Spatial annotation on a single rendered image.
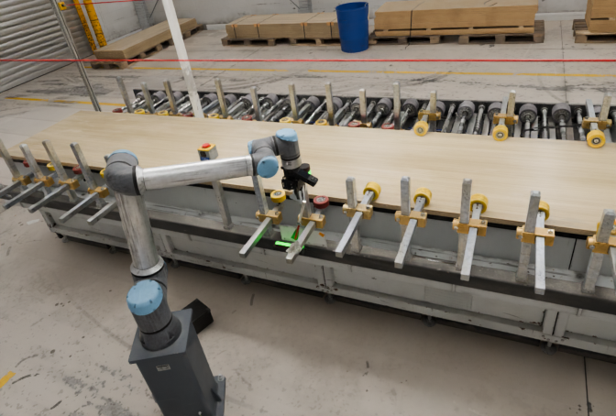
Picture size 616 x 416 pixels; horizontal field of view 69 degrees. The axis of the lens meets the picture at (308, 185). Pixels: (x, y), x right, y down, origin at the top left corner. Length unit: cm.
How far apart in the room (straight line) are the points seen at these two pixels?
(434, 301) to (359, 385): 62
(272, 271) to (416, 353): 103
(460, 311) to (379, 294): 47
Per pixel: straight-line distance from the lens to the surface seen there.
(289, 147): 191
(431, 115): 298
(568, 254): 236
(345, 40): 774
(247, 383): 273
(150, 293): 209
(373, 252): 226
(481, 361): 275
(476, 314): 273
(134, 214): 201
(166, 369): 230
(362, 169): 251
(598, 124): 298
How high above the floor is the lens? 219
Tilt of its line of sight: 32 degrees down
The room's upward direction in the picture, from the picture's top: 9 degrees counter-clockwise
